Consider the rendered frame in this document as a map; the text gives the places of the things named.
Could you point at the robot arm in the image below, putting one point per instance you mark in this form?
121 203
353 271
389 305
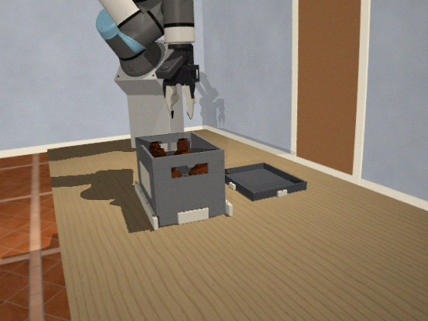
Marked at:
123 21

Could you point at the grey plastic crate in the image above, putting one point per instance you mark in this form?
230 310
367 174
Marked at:
173 195

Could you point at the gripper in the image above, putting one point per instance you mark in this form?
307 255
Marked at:
186 75

